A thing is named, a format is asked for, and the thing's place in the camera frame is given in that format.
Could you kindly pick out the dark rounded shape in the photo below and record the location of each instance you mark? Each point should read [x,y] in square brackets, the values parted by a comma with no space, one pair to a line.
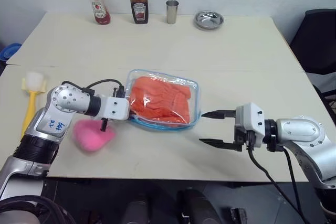
[137,213]
[197,208]

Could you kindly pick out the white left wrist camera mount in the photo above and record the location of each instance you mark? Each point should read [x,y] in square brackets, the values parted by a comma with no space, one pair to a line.
[115,107]

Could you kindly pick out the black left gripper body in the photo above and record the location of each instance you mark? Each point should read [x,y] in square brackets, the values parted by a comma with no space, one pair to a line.
[120,92]

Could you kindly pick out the round stainless steel dish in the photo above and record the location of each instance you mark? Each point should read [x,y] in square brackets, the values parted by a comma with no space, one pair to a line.
[209,20]

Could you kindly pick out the stainless steel cup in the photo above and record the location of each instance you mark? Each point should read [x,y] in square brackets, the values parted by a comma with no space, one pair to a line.
[172,11]

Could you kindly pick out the black chair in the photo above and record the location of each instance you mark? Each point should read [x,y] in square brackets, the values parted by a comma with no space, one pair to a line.
[317,45]

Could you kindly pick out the small black bracket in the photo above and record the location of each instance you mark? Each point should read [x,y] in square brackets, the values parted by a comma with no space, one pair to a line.
[238,216]

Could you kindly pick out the pink fluffy cloth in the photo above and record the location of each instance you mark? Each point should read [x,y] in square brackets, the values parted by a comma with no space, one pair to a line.
[92,137]

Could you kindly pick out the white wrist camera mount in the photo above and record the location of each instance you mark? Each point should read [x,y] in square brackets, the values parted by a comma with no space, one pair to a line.
[115,107]
[249,119]

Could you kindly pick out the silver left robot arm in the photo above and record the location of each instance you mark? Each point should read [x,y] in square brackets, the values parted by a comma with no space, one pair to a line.
[65,100]

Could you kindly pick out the blue plastic basin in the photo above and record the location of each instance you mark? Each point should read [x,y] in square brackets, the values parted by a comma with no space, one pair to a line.
[10,51]

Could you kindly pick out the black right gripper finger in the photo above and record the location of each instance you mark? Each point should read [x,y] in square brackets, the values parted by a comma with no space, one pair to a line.
[220,144]
[223,113]

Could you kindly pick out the clear plastic pouch blue trim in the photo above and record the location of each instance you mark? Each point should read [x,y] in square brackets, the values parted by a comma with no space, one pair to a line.
[193,87]

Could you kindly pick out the small red ketchup bottle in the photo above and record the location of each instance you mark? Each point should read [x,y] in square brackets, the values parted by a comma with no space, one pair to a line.
[101,9]

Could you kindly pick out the orange cloth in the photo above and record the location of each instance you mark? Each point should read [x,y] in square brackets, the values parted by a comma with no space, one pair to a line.
[160,98]

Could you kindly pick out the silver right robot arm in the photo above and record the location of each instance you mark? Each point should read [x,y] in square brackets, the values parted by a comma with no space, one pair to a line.
[302,134]

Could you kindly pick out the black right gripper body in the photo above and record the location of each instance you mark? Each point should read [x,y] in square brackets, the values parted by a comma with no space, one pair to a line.
[244,140]

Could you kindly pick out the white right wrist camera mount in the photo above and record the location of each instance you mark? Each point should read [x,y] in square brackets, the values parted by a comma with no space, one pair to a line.
[249,119]

